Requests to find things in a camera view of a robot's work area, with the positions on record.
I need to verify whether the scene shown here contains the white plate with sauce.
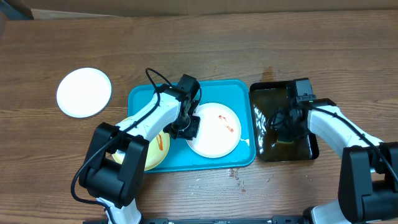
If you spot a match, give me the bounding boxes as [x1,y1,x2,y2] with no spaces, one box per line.
[56,67,112,118]

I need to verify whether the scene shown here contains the teal plastic tray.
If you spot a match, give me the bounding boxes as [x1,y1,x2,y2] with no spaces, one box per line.
[127,79,257,174]

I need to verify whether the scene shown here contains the yellow green sponge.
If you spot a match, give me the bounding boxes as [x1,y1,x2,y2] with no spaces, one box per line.
[276,139,294,144]

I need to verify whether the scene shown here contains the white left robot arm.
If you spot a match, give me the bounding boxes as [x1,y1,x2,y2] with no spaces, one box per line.
[71,75,201,223]

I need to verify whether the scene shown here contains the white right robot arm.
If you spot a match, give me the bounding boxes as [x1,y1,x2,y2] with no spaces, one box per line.
[268,78,397,223]

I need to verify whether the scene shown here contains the black water tray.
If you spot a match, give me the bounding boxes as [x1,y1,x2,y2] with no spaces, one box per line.
[249,78,319,162]

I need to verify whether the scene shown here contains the yellow plate with sauce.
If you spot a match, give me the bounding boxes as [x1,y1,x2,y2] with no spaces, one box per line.
[112,115,170,171]

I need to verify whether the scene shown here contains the dark object top left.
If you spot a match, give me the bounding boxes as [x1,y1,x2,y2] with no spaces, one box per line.
[1,0,34,20]

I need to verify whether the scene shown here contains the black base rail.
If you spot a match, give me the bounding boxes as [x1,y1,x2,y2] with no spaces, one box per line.
[83,215,304,224]

